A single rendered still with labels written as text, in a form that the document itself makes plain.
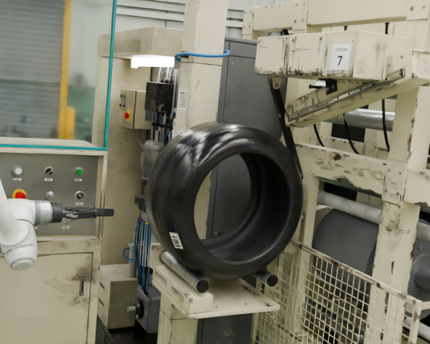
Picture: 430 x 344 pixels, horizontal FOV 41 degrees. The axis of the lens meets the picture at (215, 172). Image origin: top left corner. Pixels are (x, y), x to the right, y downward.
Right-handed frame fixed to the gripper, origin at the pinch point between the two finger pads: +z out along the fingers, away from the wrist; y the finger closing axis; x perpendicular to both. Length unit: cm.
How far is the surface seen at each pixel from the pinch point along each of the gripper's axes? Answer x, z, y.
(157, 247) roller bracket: 12.1, 19.3, -8.9
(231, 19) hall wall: -182, 446, 773
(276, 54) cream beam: -65, 55, -24
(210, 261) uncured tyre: 7.8, 26.0, -41.5
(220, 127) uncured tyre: -38, 28, -35
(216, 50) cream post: -65, 38, -6
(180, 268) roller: 14.5, 21.4, -27.6
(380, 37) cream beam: -71, 64, -68
